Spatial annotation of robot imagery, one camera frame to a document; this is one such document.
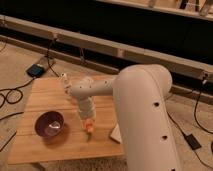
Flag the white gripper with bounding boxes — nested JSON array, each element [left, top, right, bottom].
[[78, 97, 96, 128]]

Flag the orange pepper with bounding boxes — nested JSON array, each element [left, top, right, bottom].
[[84, 119, 94, 133]]

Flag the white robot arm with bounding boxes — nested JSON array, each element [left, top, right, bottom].
[[68, 64, 182, 171]]

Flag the dark purple ceramic bowl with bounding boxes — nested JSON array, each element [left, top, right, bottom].
[[34, 111, 64, 138]]

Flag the white rectangular block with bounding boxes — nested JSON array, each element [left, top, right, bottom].
[[110, 125, 122, 143]]

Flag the wooden table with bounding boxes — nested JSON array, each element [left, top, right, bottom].
[[7, 78, 124, 164]]

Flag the black power adapter on floor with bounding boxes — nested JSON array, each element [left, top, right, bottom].
[[26, 64, 45, 78]]

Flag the black power brick right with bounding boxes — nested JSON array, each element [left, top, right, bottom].
[[185, 134, 201, 150]]

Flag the black cable on floor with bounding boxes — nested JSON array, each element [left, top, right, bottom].
[[0, 38, 61, 105]]

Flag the long white baseboard rail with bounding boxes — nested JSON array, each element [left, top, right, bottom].
[[0, 14, 213, 96]]

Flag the black cable right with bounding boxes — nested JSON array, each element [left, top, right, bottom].
[[165, 78, 213, 169]]

